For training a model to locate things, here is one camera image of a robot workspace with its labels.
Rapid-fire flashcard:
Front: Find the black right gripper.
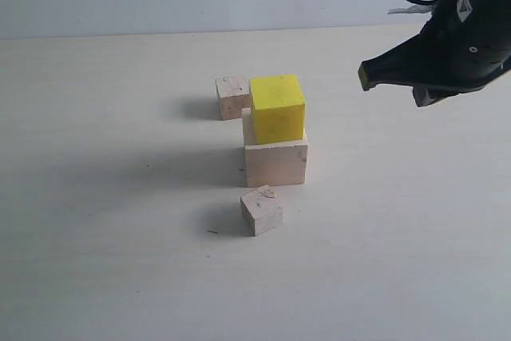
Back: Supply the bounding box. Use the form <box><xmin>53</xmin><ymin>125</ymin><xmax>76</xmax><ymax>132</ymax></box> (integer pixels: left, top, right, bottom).
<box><xmin>358</xmin><ymin>0</ymin><xmax>510</xmax><ymax>107</ymax></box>

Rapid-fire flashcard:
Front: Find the yellow cube block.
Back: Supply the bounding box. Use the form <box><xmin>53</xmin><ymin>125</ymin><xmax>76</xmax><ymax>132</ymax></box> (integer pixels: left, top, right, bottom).
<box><xmin>249</xmin><ymin>74</ymin><xmax>306</xmax><ymax>145</ymax></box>

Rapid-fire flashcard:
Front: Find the small wooden cube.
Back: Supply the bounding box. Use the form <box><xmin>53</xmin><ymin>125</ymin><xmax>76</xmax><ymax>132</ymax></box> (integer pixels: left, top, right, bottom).
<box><xmin>240</xmin><ymin>185</ymin><xmax>284</xmax><ymax>236</ymax></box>
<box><xmin>215</xmin><ymin>76</ymin><xmax>251</xmax><ymax>120</ymax></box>

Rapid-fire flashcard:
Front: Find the large wooden block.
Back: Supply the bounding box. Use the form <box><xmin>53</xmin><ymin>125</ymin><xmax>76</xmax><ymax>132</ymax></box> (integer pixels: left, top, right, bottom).
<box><xmin>242</xmin><ymin>108</ymin><xmax>309</xmax><ymax>188</ymax></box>

